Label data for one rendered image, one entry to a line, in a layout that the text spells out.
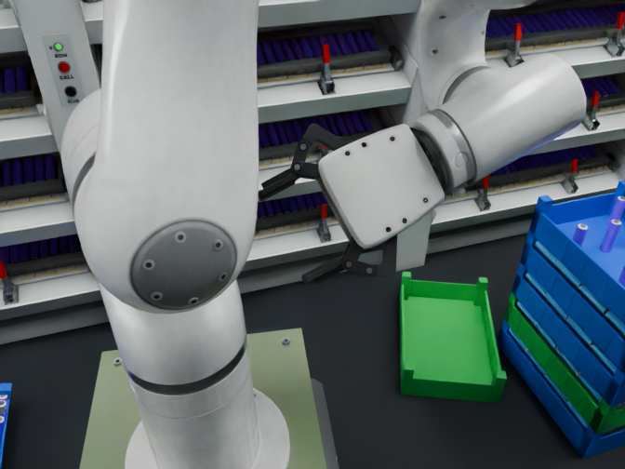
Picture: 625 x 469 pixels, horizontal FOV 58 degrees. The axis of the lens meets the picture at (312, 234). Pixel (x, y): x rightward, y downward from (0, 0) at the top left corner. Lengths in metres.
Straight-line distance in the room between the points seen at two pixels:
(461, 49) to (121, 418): 0.59
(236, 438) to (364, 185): 0.29
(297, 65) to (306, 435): 0.74
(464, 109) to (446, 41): 0.09
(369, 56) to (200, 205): 0.91
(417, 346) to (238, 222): 0.98
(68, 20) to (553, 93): 0.75
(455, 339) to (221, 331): 0.91
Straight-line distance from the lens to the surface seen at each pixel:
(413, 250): 1.49
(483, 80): 0.61
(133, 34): 0.37
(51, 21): 1.05
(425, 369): 1.28
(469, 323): 1.40
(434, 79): 0.64
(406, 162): 0.55
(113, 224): 0.37
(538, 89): 0.59
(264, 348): 0.81
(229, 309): 0.52
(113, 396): 0.80
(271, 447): 0.71
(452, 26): 0.61
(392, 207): 0.55
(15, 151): 1.15
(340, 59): 1.22
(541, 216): 1.13
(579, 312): 1.11
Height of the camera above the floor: 0.98
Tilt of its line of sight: 37 degrees down
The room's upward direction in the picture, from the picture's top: straight up
